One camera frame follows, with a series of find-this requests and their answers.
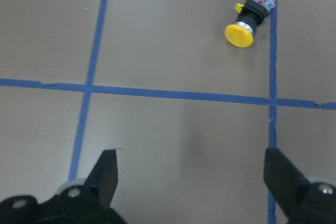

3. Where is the yellow push button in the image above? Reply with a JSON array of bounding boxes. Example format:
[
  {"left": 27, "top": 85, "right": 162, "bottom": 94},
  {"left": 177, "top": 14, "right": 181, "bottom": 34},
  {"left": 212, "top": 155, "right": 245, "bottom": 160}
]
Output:
[{"left": 224, "top": 0, "right": 278, "bottom": 48}]

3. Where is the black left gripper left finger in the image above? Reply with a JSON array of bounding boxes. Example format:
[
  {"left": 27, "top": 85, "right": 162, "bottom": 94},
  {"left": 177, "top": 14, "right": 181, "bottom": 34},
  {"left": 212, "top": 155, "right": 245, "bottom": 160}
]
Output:
[{"left": 84, "top": 150, "right": 118, "bottom": 208}]

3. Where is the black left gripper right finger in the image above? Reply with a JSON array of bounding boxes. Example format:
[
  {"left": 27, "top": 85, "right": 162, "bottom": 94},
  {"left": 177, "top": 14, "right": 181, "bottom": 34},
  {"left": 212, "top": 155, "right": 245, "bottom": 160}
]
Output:
[{"left": 263, "top": 148, "right": 310, "bottom": 219}]

